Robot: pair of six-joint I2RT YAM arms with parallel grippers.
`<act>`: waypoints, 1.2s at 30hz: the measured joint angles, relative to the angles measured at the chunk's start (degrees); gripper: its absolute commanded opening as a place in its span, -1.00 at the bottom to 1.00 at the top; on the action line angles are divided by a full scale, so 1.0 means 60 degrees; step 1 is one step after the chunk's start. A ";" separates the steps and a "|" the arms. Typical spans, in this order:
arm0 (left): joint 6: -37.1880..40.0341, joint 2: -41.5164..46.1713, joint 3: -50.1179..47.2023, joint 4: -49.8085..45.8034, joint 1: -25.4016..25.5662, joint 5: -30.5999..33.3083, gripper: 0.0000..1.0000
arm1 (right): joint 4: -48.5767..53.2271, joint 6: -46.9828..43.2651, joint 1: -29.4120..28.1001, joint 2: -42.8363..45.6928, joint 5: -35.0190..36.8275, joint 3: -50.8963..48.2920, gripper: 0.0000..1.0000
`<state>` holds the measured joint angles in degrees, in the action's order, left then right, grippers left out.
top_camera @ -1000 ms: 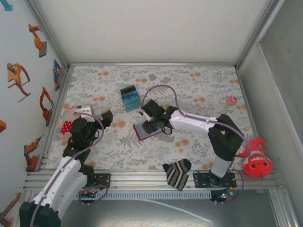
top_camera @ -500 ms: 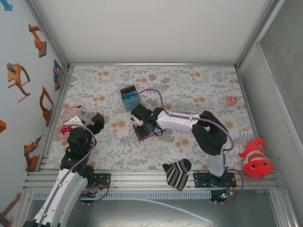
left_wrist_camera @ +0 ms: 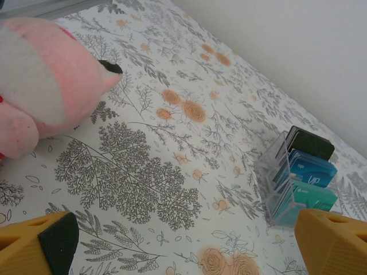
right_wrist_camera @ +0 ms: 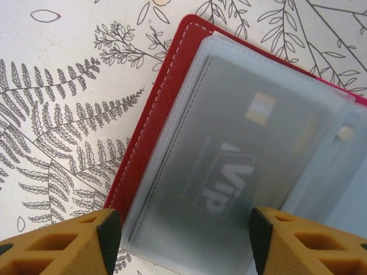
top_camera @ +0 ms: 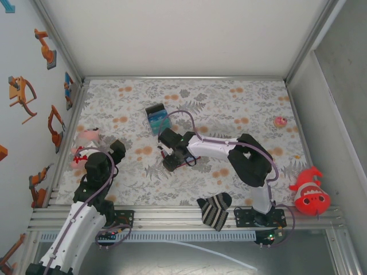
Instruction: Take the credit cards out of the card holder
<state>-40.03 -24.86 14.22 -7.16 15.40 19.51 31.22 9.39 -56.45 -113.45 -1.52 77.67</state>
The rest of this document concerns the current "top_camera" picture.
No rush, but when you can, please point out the blue credit card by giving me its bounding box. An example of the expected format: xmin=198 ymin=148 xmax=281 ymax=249
xmin=148 ymin=113 xmax=169 ymax=123

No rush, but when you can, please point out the black credit card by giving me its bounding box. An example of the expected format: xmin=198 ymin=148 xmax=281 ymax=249
xmin=145 ymin=104 xmax=166 ymax=117

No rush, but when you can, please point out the blue teal box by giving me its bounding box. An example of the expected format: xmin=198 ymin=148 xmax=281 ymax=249
xmin=145 ymin=104 xmax=172 ymax=136

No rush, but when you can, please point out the pink pig plush toy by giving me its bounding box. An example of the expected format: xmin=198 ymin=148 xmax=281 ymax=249
xmin=71 ymin=128 xmax=100 ymax=170

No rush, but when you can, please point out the floral print tablecloth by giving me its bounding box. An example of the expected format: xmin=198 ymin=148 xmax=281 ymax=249
xmin=56 ymin=78 xmax=313 ymax=207

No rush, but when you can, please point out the black controller board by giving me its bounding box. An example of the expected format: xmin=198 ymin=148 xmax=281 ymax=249
xmin=95 ymin=229 xmax=127 ymax=249
xmin=253 ymin=227 xmax=285 ymax=248

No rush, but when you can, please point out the black beige striped sock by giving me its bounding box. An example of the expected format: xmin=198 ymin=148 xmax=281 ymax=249
xmin=196 ymin=192 xmax=232 ymax=232

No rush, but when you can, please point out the red fish plush toy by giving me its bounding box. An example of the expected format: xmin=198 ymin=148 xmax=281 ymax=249
xmin=288 ymin=166 xmax=331 ymax=216

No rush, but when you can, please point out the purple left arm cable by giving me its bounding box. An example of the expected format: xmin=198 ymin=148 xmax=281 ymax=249
xmin=42 ymin=146 xmax=132 ymax=275

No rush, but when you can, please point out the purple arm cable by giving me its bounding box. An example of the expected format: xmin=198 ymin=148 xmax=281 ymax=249
xmin=42 ymin=146 xmax=132 ymax=275
xmin=157 ymin=110 xmax=298 ymax=249

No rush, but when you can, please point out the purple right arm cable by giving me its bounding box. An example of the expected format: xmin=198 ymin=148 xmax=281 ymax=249
xmin=157 ymin=110 xmax=298 ymax=249

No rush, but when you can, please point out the aluminium side rail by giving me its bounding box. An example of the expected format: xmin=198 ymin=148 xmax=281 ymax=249
xmin=45 ymin=81 xmax=88 ymax=207

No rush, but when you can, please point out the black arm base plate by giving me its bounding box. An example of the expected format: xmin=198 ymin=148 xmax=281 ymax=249
xmin=113 ymin=210 xmax=135 ymax=230
xmin=234 ymin=207 xmax=287 ymax=229

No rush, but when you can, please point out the wide aluminium frame rail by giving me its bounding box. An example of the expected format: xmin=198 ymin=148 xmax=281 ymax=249
xmin=28 ymin=205 xmax=345 ymax=232

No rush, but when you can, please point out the thin aluminium frame rail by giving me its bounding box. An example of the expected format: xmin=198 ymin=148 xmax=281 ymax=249
xmin=83 ymin=75 xmax=287 ymax=81

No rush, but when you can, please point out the white slotted cable duct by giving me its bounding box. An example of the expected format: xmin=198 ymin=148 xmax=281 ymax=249
xmin=40 ymin=231 xmax=256 ymax=243

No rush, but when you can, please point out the blue orange wall sticker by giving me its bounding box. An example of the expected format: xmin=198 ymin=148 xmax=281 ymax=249
xmin=63 ymin=71 xmax=77 ymax=112

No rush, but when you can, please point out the orange curved frame wall sticker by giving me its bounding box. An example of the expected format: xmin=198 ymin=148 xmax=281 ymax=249
xmin=7 ymin=75 xmax=38 ymax=125

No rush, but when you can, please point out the aluminium corner post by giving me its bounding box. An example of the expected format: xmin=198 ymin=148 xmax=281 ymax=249
xmin=30 ymin=0 xmax=85 ymax=87
xmin=283 ymin=0 xmax=345 ymax=84

